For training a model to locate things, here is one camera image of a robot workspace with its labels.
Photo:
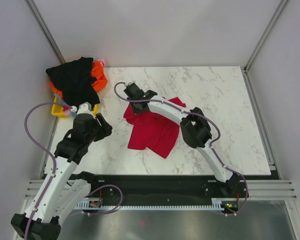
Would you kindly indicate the aluminium frame post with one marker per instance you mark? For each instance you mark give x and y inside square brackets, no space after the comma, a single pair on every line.
[45,30]
[265,34]

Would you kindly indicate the right aluminium rail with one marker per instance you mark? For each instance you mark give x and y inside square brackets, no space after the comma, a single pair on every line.
[271,190]

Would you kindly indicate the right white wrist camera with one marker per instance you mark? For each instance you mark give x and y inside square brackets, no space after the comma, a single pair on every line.
[126,84]

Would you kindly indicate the aluminium rail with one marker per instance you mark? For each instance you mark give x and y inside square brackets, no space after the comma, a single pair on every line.
[33,188]
[271,190]

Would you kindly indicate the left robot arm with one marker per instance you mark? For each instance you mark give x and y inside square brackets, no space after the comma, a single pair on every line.
[43,219]

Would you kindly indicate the left aluminium frame post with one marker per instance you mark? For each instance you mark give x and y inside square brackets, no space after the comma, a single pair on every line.
[45,30]

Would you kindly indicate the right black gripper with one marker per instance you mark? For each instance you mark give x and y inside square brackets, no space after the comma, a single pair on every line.
[135,110]

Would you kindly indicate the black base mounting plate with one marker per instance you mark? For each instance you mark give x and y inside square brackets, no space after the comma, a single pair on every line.
[157,189]

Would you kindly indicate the white slotted cable duct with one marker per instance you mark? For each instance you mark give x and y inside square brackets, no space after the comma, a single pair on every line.
[91,205]

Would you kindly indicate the pink garment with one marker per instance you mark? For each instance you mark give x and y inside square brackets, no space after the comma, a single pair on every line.
[102,62]

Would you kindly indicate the grey blue garment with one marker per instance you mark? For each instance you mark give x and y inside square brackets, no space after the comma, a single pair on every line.
[65,105]

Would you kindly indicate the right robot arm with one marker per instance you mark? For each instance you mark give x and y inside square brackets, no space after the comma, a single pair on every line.
[195,130]

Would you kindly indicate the orange t shirt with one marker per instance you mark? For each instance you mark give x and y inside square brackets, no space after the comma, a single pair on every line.
[98,72]

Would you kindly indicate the black t shirt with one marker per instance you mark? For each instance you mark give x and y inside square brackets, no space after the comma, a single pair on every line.
[74,80]

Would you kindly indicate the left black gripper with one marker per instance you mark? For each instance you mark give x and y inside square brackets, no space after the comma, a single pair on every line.
[105,129]

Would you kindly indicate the right aluminium frame post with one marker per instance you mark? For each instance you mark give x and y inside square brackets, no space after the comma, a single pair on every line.
[265,34]

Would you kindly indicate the left aluminium rail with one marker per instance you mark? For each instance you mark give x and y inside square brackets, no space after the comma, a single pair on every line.
[33,188]

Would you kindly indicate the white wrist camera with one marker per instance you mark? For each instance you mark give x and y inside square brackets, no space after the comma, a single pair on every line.
[126,84]
[85,108]

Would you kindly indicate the yellow plastic basket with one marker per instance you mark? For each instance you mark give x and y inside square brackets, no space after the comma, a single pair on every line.
[56,110]

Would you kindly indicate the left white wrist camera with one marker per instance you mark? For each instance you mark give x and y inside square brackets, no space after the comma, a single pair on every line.
[85,108]

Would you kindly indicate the crimson red t shirt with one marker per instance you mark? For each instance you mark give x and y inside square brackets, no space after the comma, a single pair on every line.
[151,130]

